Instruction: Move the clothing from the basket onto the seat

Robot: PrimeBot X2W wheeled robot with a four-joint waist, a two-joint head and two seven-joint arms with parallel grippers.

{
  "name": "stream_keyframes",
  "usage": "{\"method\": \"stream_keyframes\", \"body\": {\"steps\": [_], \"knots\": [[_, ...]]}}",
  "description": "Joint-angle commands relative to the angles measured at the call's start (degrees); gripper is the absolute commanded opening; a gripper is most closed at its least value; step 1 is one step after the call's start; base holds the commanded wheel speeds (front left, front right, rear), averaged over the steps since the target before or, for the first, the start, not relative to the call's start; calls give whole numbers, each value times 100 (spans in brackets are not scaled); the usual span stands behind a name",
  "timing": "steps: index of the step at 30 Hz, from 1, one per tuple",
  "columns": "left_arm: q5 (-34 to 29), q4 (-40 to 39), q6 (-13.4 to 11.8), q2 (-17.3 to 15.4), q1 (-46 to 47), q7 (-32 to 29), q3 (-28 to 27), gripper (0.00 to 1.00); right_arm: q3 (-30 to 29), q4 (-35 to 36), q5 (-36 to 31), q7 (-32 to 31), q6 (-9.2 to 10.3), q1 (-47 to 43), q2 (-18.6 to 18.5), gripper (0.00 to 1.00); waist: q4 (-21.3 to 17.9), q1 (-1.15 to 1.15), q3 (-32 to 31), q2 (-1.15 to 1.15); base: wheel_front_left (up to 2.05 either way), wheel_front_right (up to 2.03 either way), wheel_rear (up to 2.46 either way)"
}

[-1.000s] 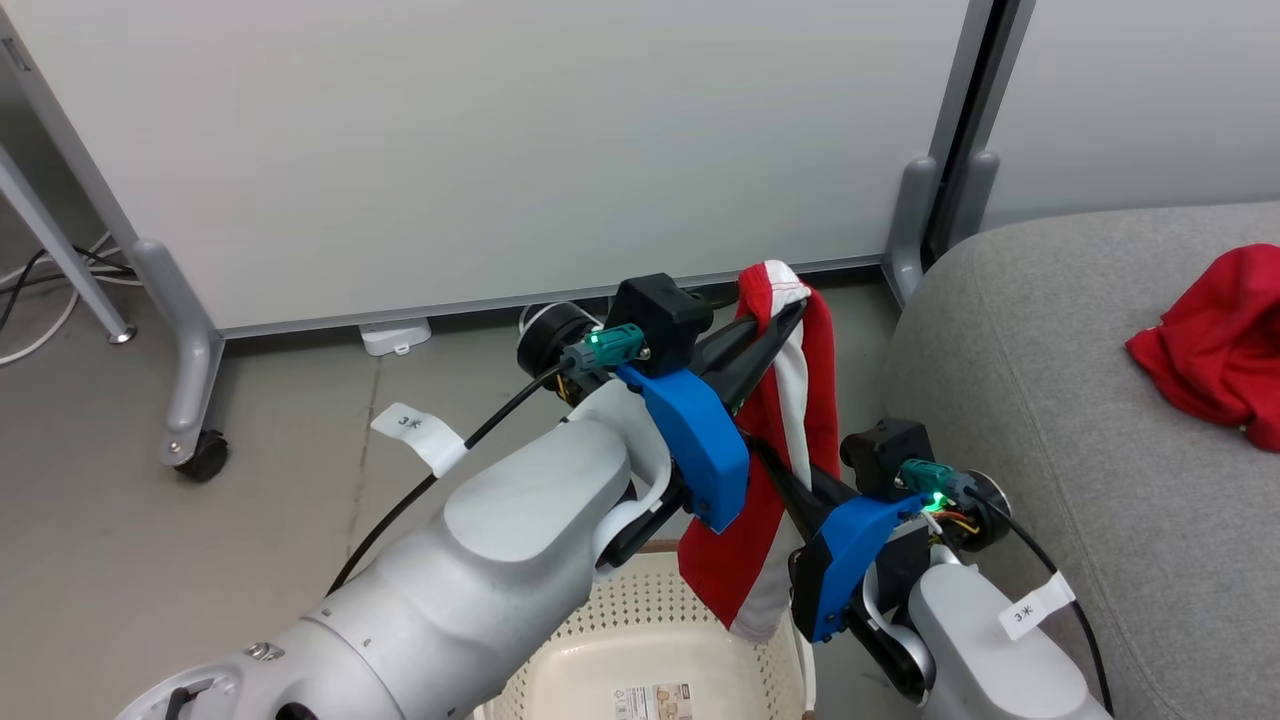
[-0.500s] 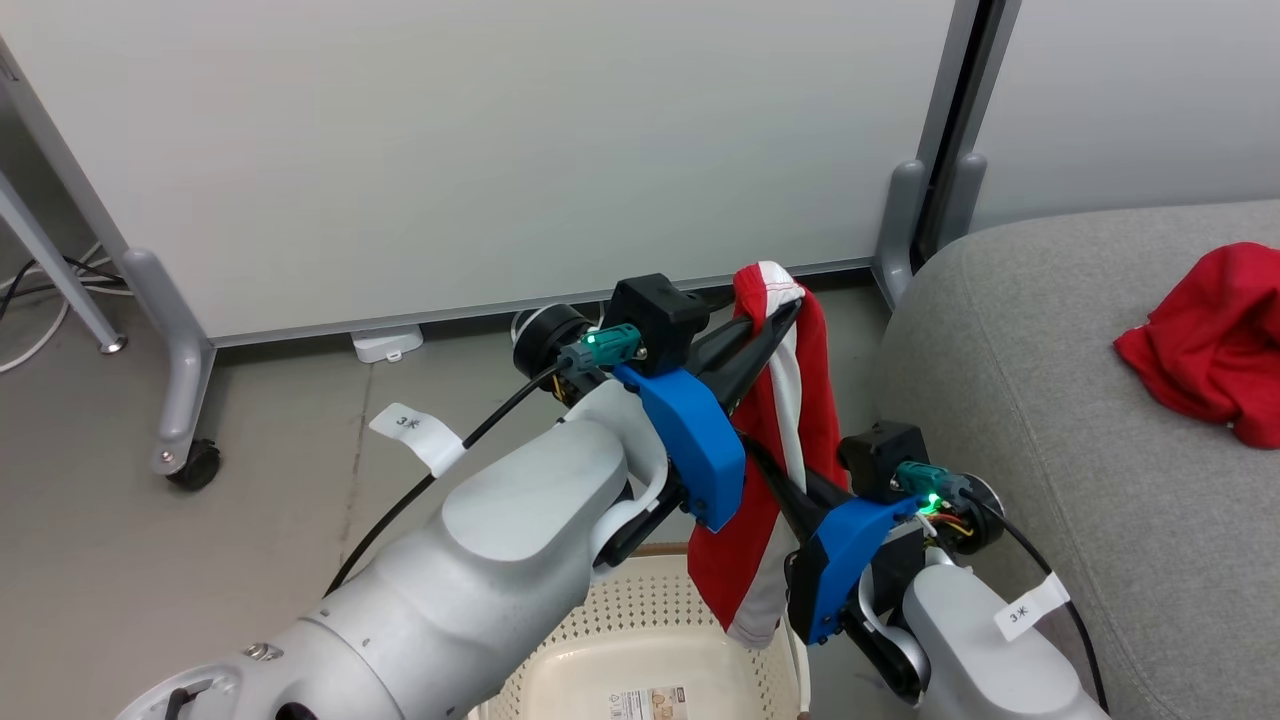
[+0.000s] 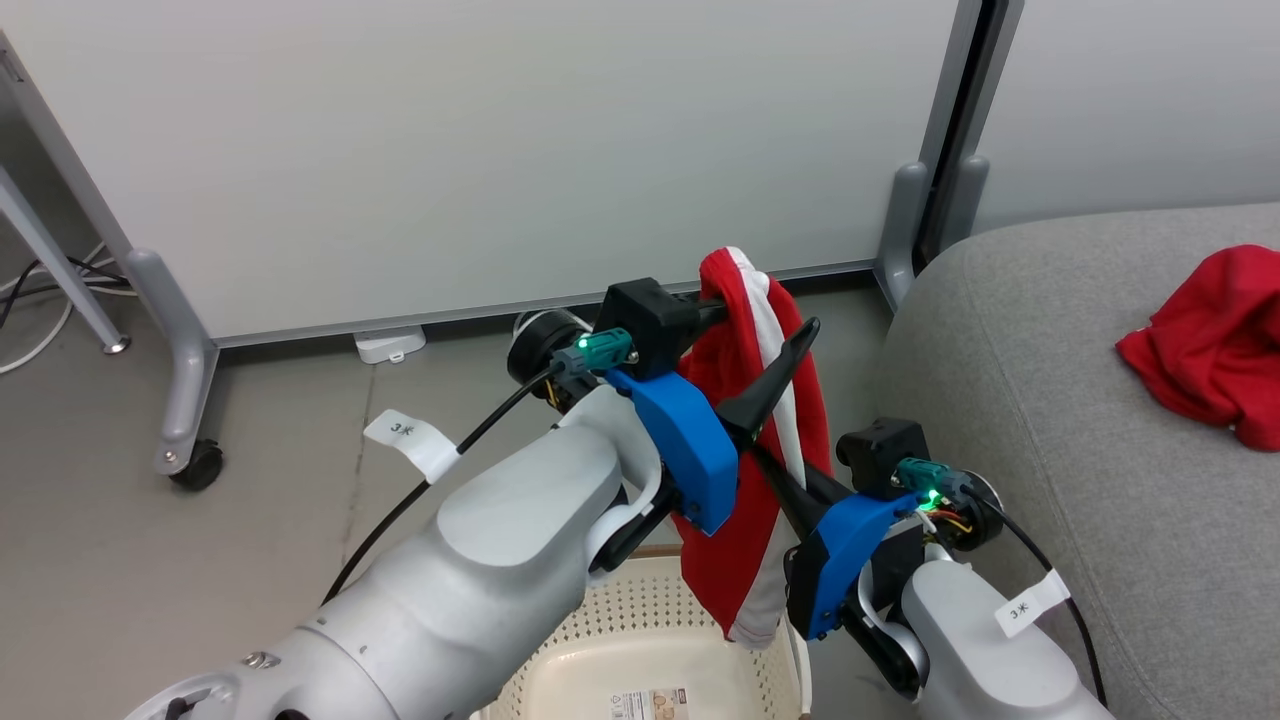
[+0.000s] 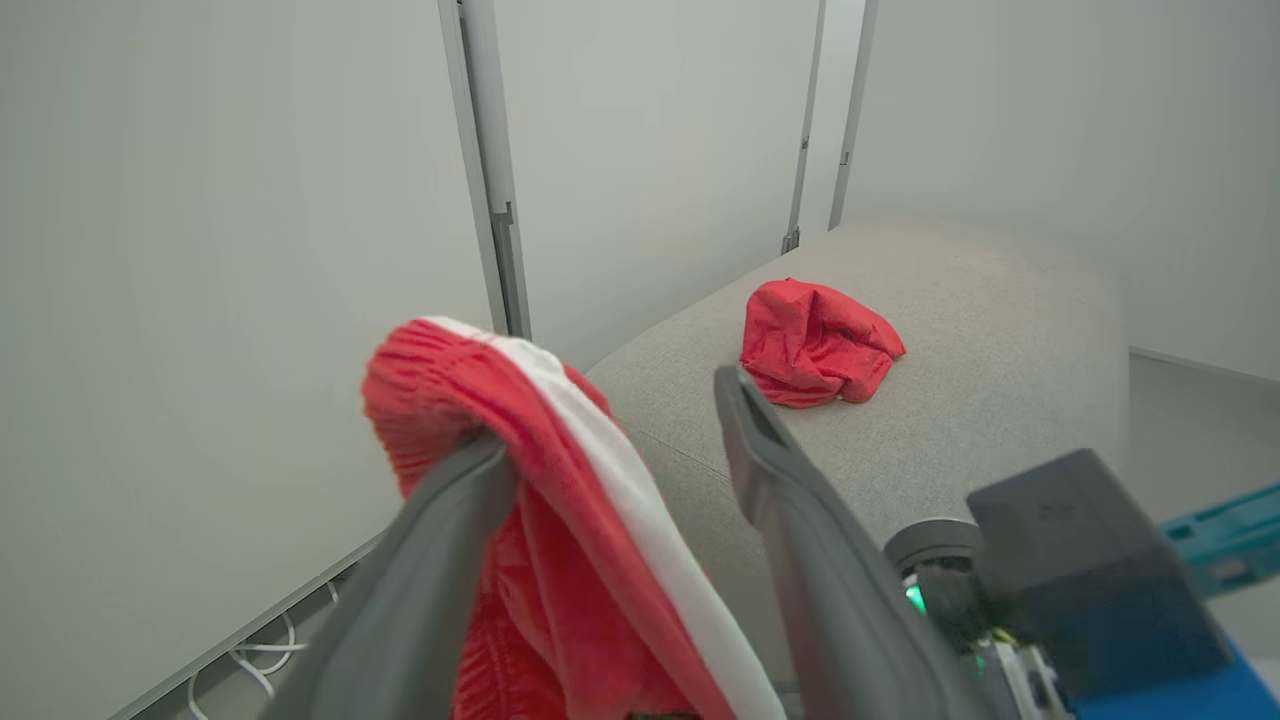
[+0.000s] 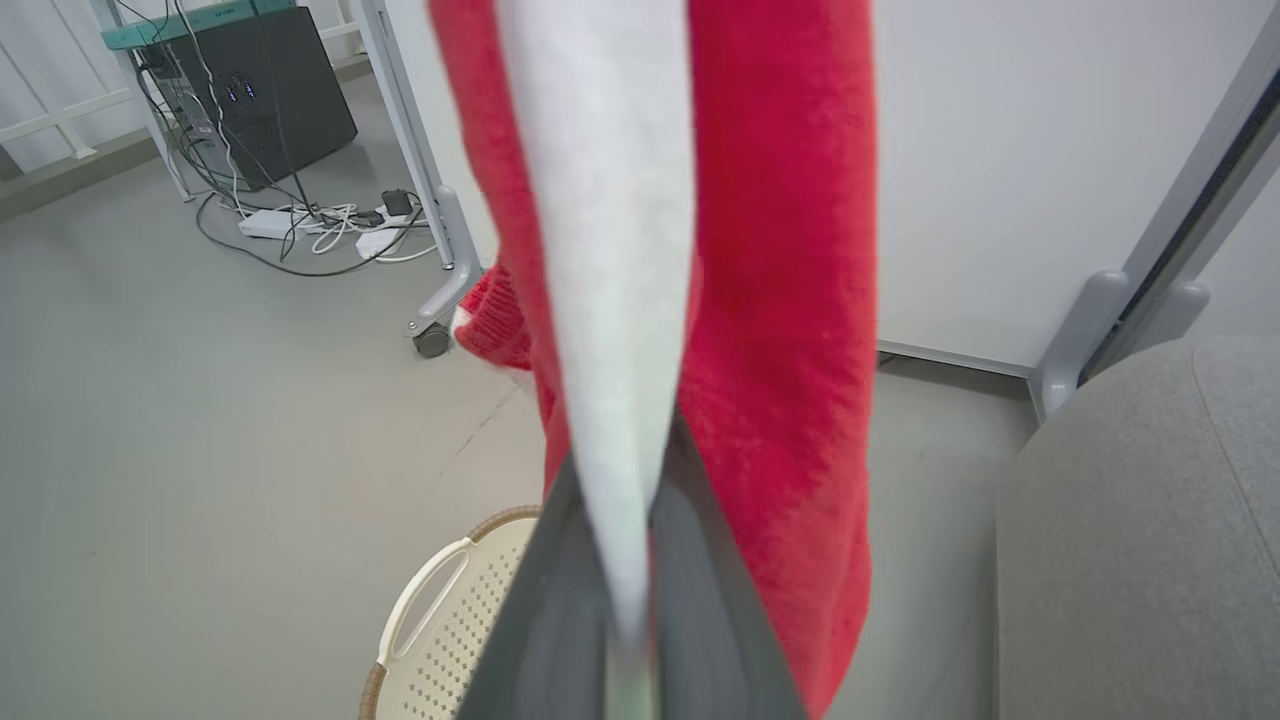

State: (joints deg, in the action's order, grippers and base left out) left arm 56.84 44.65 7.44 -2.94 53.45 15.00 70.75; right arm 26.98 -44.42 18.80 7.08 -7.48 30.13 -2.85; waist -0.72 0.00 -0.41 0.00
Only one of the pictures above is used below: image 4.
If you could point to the thin grey frame post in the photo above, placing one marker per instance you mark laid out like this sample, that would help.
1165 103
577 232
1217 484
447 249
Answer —
852 110
803 130

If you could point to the grey partition joint rail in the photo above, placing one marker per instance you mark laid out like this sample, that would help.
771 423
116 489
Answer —
490 150

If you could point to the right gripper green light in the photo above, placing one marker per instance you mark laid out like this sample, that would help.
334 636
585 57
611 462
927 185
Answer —
940 560

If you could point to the blue flat object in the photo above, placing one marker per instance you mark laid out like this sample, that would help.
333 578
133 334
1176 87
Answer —
1200 695

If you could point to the red garment with white stripe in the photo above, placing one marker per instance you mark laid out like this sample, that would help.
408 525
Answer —
580 560

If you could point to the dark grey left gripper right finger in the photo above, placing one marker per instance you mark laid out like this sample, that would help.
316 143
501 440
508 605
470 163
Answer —
840 610

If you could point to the grey fabric sofa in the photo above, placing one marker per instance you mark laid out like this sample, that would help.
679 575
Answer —
980 400

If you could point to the plain red garment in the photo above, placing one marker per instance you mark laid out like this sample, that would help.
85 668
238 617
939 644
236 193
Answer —
810 340

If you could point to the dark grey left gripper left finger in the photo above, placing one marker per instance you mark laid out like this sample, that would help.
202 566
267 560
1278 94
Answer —
400 620

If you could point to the teal slotted panel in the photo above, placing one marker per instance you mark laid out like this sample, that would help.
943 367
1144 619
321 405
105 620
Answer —
1230 540

